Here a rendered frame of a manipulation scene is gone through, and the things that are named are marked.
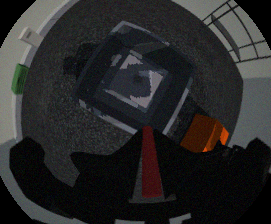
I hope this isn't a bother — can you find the white square plate with hole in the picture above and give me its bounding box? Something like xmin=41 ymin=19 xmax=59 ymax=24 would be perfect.
xmin=108 ymin=53 xmax=164 ymax=108

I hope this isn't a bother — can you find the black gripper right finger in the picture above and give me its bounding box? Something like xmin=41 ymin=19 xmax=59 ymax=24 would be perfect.
xmin=152 ymin=129 xmax=229 ymax=200

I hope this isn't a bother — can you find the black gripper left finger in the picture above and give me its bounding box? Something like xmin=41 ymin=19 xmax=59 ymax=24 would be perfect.
xmin=70 ymin=129 xmax=143 ymax=201

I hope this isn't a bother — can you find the red peg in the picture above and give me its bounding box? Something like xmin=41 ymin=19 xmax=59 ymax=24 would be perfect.
xmin=142 ymin=127 xmax=162 ymax=198

